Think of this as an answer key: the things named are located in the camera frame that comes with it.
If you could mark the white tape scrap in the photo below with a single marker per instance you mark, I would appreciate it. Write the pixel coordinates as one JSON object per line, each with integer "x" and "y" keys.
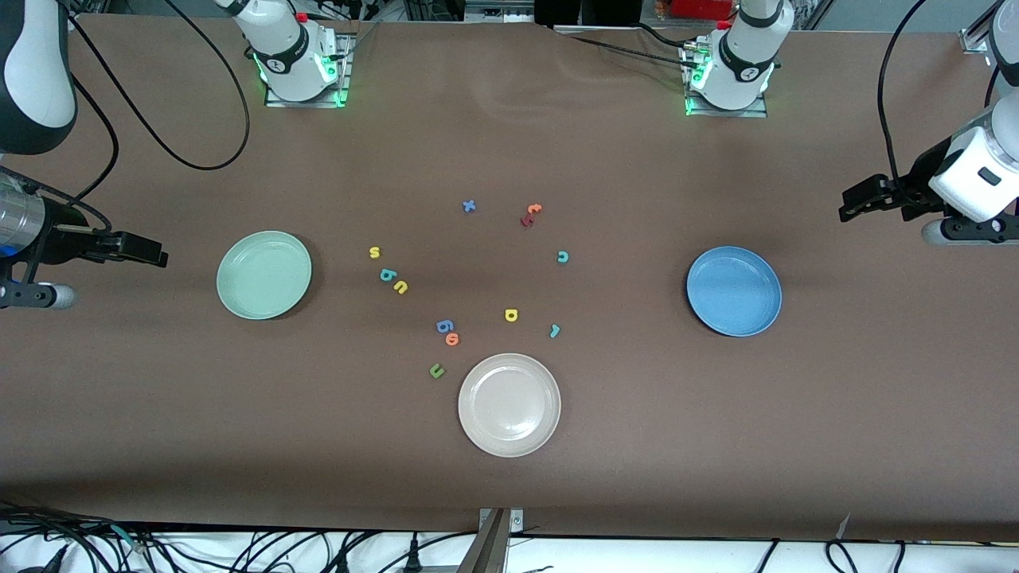
{"x": 844, "y": 525}

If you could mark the beige plate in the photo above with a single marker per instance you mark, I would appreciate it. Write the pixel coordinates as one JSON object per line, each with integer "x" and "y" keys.
{"x": 509, "y": 406}

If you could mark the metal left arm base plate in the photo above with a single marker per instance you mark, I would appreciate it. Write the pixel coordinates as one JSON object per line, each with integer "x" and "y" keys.
{"x": 728, "y": 113}

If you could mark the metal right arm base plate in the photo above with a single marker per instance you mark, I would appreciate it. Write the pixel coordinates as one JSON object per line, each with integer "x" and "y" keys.
{"x": 342, "y": 48}

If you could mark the red box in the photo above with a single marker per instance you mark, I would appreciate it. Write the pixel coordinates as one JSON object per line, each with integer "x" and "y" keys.
{"x": 700, "y": 8}

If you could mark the silver perforated metal rail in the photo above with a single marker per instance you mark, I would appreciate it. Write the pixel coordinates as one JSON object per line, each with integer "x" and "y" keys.
{"x": 497, "y": 9}

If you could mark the brown table cover sheet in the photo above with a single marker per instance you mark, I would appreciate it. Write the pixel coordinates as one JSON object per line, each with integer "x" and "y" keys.
{"x": 637, "y": 446}

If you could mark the light green plate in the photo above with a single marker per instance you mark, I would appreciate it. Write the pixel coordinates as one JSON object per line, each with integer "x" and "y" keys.
{"x": 264, "y": 275}

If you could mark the blue plate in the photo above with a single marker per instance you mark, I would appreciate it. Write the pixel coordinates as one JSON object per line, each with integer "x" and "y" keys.
{"x": 734, "y": 291}

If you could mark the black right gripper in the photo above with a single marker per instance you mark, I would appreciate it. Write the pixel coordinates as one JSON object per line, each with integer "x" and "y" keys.
{"x": 57, "y": 236}

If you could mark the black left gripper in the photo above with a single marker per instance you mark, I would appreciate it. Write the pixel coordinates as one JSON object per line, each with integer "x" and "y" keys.
{"x": 917, "y": 182}

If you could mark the aluminium profile beam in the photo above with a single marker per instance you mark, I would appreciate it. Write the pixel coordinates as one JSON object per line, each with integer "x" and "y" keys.
{"x": 493, "y": 549}

